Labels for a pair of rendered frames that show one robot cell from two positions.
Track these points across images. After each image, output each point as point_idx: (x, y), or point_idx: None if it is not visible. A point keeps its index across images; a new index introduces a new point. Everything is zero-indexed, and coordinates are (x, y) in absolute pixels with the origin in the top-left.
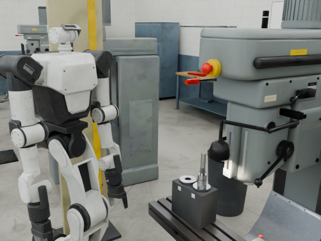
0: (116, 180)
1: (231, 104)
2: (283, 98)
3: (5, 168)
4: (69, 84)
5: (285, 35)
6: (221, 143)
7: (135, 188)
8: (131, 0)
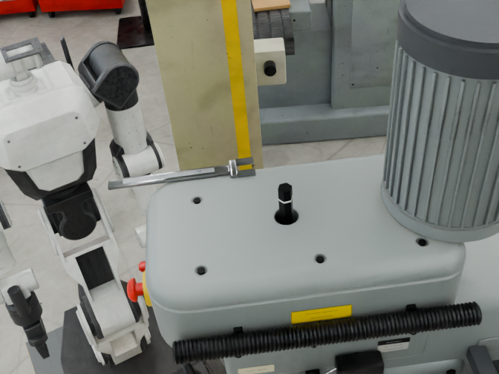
0: None
1: None
2: (299, 366)
3: (154, 56)
4: (24, 157)
5: (266, 294)
6: None
7: (353, 148)
8: None
